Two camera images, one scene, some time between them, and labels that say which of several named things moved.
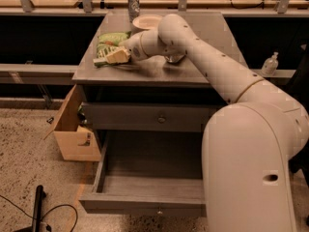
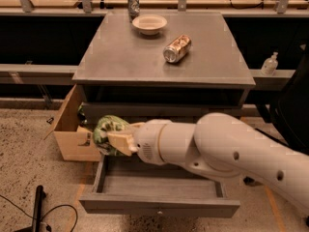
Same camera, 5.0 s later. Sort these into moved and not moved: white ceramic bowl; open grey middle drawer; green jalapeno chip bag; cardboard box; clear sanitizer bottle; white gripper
Moved: white gripper; green jalapeno chip bag
Not moved: cardboard box; open grey middle drawer; white ceramic bowl; clear sanitizer bottle
